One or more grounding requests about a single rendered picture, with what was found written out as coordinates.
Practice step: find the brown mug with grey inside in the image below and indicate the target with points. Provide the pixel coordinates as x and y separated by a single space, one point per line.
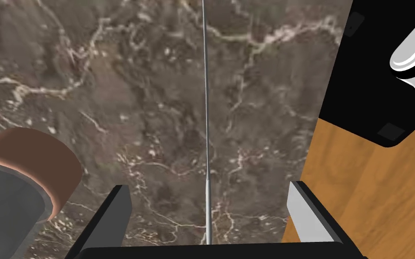
38 162

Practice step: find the thin grey metal rod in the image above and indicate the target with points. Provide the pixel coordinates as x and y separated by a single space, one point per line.
208 144

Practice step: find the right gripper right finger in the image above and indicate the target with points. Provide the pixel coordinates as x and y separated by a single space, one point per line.
310 219

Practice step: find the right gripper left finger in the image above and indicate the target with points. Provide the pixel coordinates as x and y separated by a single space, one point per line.
112 219

